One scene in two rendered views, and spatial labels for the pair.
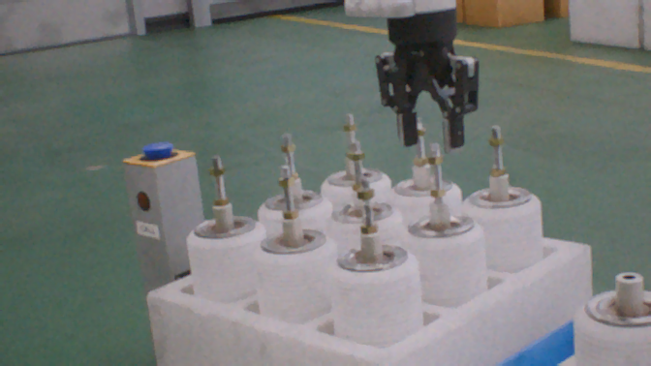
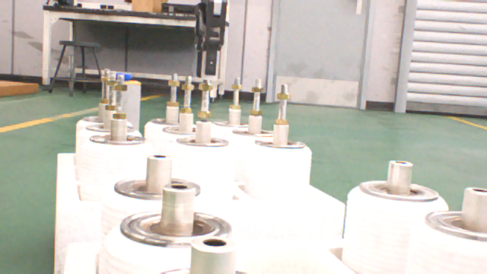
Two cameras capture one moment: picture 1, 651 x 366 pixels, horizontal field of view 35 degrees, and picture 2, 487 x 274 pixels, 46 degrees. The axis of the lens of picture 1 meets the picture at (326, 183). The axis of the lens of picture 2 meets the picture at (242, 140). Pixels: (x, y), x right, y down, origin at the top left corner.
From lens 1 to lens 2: 0.72 m
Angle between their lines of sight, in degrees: 27
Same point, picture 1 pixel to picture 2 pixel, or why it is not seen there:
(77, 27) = (327, 97)
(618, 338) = (106, 201)
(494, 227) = (256, 160)
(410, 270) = (125, 151)
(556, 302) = (288, 236)
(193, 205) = (131, 116)
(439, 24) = not seen: outside the picture
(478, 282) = (208, 190)
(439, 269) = (176, 169)
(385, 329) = (94, 190)
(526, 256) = (277, 191)
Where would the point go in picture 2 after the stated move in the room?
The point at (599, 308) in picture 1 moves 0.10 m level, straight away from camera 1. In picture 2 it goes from (136, 181) to (214, 170)
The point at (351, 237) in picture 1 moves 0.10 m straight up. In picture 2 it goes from (160, 141) to (163, 77)
